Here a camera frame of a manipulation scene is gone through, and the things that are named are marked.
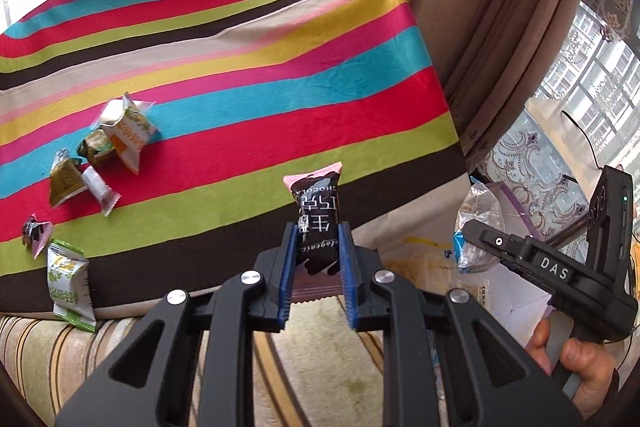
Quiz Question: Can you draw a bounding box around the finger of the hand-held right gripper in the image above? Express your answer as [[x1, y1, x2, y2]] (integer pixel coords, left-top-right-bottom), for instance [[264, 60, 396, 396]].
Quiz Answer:
[[461, 219, 536, 276]]

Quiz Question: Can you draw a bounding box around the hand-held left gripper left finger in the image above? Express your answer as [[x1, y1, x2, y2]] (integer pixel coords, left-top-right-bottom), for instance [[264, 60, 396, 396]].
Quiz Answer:
[[54, 222, 301, 427]]

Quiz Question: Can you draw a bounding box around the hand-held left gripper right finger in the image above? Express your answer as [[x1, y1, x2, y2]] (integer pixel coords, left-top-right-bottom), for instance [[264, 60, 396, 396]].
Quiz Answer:
[[339, 221, 583, 427]]

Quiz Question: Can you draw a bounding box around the clear blue print packet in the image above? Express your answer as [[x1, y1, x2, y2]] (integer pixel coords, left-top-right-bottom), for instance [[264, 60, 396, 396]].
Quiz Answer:
[[452, 181, 506, 273]]

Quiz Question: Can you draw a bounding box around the white cardboard box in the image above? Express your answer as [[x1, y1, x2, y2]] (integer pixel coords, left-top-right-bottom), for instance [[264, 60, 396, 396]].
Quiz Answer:
[[385, 179, 556, 350]]

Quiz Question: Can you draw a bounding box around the black and pink chocolate packet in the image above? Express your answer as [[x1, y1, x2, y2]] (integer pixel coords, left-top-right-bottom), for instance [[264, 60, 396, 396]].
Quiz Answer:
[[282, 161, 358, 305]]

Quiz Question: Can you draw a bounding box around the olive green snack packet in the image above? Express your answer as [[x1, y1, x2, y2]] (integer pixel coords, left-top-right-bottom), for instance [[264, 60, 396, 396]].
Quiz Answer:
[[48, 148, 86, 208]]

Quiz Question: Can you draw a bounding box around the person's right hand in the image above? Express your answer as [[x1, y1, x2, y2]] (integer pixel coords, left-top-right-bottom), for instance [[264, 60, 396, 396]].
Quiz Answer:
[[525, 317, 621, 420]]

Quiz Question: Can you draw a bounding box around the white lace curtain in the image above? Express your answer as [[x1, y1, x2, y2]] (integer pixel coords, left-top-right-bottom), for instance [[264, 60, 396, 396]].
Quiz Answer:
[[462, 0, 640, 258]]

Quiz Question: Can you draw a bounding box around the cream windowsill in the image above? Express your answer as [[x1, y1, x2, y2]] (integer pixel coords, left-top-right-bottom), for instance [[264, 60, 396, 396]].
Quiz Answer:
[[525, 97, 608, 170]]

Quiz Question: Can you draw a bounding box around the colourful striped blanket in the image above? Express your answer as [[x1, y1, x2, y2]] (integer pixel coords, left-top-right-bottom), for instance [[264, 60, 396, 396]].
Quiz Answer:
[[0, 0, 468, 320]]

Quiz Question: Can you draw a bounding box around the small white packet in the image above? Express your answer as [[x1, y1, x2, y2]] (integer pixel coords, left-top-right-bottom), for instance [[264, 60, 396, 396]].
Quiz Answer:
[[81, 164, 122, 218]]

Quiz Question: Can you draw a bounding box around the white and orange packet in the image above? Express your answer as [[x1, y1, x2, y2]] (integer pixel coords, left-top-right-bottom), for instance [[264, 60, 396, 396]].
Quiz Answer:
[[94, 93, 160, 176]]

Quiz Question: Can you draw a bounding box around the green and white packet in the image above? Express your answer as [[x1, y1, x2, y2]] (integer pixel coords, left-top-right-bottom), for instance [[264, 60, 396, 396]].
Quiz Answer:
[[46, 239, 98, 334]]

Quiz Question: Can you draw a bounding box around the small green packet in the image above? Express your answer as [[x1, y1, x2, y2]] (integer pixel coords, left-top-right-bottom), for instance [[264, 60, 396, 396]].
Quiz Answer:
[[76, 129, 117, 165]]

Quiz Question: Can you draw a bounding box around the small pink and black packet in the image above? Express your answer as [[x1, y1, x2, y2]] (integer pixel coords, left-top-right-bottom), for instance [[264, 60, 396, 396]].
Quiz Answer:
[[22, 214, 54, 260]]

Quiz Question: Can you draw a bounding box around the black cable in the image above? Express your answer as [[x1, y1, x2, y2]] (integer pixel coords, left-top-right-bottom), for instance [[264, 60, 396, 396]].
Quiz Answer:
[[561, 108, 603, 170]]

